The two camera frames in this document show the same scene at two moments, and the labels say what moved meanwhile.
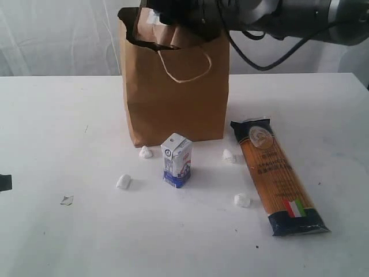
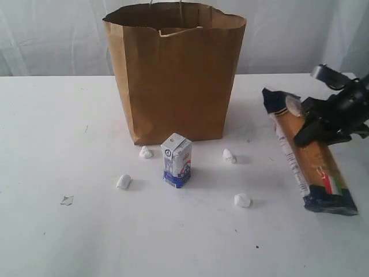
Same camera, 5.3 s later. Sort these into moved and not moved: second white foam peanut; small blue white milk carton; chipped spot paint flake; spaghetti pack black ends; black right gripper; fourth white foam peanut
Moved: black right gripper; spaghetti pack black ends
Not moved: chipped spot paint flake; second white foam peanut; fourth white foam peanut; small blue white milk carton
